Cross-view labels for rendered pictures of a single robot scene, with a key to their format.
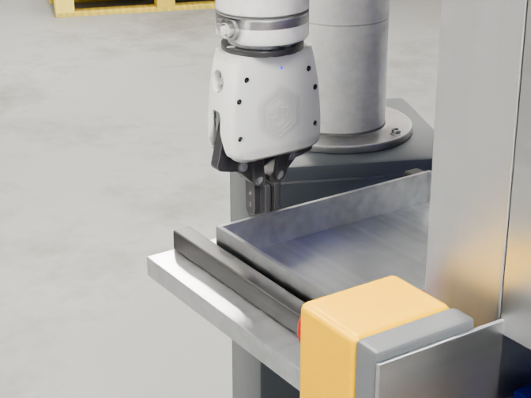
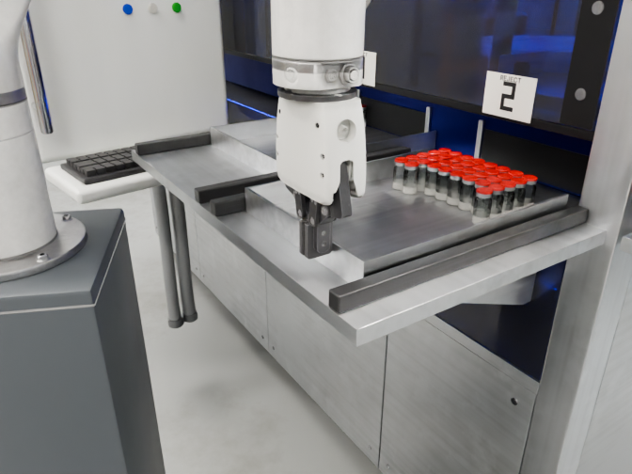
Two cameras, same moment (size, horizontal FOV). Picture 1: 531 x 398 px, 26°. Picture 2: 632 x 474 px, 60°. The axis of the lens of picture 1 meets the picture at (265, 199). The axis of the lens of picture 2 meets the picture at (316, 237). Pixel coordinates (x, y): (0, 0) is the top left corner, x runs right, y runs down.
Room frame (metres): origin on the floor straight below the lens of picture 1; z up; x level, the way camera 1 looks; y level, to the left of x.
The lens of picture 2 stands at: (1.01, 0.53, 1.17)
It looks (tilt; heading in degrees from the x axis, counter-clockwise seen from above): 25 degrees down; 270
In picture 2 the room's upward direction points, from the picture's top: straight up
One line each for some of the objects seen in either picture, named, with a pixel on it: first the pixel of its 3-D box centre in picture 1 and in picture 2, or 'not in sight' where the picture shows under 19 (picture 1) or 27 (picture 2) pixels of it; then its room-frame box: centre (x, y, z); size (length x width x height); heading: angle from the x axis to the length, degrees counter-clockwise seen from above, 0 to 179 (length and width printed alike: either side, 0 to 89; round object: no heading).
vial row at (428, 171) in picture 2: not in sight; (450, 185); (0.83, -0.21, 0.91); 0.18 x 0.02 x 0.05; 124
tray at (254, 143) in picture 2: not in sight; (321, 137); (1.01, -0.49, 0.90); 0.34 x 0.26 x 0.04; 34
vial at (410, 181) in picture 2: not in sight; (410, 178); (0.88, -0.24, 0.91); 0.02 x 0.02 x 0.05
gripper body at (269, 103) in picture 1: (262, 91); (316, 137); (1.02, 0.00, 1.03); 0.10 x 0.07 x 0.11; 124
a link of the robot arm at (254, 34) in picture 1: (260, 24); (319, 72); (1.01, 0.00, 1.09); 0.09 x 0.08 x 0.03; 124
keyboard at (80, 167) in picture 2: not in sight; (161, 152); (1.37, -0.66, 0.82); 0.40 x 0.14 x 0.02; 42
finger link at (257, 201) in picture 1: (247, 189); (324, 230); (1.01, 0.02, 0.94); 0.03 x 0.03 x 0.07; 34
